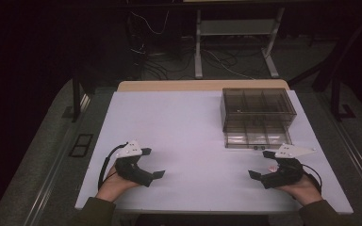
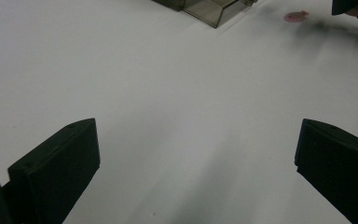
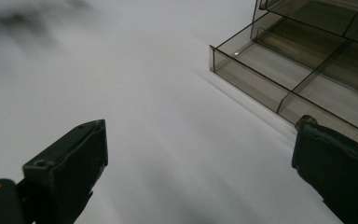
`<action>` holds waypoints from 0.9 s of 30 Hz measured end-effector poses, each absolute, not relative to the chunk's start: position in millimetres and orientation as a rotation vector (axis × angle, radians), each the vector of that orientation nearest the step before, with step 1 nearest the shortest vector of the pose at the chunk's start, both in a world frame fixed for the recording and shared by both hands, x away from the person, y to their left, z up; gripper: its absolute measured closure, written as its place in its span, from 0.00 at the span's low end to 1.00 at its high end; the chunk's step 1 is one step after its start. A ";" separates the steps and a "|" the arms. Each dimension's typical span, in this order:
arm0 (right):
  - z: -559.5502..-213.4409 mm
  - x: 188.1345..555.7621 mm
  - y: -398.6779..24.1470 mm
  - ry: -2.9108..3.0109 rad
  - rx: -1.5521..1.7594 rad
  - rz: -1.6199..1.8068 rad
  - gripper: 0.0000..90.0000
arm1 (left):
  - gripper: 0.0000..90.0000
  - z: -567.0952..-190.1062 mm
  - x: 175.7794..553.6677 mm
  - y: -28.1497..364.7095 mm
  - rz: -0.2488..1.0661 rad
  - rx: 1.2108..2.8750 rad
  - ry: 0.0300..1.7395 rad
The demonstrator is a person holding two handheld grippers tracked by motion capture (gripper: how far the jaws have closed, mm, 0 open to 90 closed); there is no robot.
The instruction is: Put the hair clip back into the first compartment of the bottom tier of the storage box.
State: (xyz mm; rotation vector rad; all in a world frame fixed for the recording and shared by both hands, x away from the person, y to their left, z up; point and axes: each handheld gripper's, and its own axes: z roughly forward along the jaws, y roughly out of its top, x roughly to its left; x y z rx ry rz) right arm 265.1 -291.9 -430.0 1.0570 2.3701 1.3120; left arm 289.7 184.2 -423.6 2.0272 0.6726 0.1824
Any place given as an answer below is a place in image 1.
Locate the black metal stand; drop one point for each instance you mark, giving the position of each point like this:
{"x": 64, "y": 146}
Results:
{"x": 336, "y": 97}
{"x": 76, "y": 100}

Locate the person's left hand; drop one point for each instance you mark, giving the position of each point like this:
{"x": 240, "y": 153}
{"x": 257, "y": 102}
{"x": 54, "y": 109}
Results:
{"x": 114, "y": 186}

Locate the white board table cover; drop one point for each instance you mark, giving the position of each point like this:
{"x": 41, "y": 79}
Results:
{"x": 185, "y": 138}

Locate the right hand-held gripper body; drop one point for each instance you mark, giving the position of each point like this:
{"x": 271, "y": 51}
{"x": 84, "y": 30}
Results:
{"x": 284, "y": 174}

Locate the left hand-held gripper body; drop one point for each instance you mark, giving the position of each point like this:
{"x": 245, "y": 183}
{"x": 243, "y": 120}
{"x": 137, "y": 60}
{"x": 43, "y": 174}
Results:
{"x": 131, "y": 169}

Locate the transparent compartment drawer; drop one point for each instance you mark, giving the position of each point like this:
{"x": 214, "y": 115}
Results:
{"x": 257, "y": 138}

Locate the transparent brown drawer cabinet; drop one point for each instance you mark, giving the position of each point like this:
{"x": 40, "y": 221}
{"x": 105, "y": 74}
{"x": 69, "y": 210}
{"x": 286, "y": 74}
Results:
{"x": 257, "y": 108}

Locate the black floor socket plate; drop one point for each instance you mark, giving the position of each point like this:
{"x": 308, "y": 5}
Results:
{"x": 81, "y": 145}

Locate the person's right hand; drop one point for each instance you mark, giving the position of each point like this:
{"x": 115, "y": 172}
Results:
{"x": 304, "y": 191}

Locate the small pink object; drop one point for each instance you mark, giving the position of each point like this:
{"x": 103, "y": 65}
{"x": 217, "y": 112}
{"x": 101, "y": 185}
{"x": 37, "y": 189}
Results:
{"x": 272, "y": 169}

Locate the grey metal stand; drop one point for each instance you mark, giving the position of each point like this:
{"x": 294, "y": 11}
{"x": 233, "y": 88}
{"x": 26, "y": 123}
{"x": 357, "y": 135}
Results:
{"x": 198, "y": 47}

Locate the metal floor rail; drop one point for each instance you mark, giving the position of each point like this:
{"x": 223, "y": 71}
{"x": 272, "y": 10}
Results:
{"x": 358, "y": 157}
{"x": 48, "y": 185}

